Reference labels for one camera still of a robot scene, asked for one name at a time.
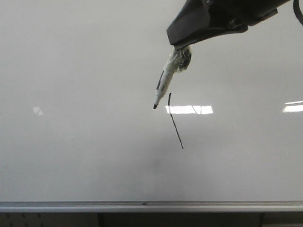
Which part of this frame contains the dark perforated panel below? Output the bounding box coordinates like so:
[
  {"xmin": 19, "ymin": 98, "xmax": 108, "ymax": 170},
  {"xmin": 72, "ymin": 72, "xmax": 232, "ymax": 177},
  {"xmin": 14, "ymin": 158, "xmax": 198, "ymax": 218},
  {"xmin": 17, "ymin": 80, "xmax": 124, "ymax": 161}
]
[{"xmin": 0, "ymin": 212, "xmax": 303, "ymax": 227}]

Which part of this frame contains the aluminium whiteboard tray rail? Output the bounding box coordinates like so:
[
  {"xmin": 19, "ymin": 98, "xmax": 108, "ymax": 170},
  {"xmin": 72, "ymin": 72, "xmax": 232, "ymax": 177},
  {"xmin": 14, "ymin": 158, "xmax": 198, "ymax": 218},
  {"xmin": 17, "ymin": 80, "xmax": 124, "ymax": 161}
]
[{"xmin": 0, "ymin": 201, "xmax": 303, "ymax": 213}]

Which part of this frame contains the white whiteboard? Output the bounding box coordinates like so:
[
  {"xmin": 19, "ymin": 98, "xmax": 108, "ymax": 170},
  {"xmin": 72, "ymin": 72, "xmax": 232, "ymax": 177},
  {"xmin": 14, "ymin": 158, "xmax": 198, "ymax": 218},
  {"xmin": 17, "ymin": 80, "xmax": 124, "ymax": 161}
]
[{"xmin": 0, "ymin": 0, "xmax": 303, "ymax": 201}]

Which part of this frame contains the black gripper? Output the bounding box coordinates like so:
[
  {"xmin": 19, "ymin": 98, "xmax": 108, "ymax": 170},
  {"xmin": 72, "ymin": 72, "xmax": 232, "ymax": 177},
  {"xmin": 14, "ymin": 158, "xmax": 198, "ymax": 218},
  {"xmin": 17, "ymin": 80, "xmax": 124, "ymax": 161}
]
[{"xmin": 166, "ymin": 0, "xmax": 287, "ymax": 50}]

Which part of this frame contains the white whiteboard marker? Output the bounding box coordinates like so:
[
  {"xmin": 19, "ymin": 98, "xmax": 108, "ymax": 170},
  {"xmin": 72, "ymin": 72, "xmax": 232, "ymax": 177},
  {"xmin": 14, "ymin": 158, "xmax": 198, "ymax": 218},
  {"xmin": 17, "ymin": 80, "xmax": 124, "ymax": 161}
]
[{"xmin": 153, "ymin": 46, "xmax": 192, "ymax": 109}]

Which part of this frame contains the black cable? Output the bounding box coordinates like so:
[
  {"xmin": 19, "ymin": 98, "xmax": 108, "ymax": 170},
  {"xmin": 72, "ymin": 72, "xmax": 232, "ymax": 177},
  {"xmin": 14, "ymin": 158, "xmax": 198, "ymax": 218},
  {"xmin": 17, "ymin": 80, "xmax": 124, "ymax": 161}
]
[{"xmin": 293, "ymin": 0, "xmax": 303, "ymax": 26}]

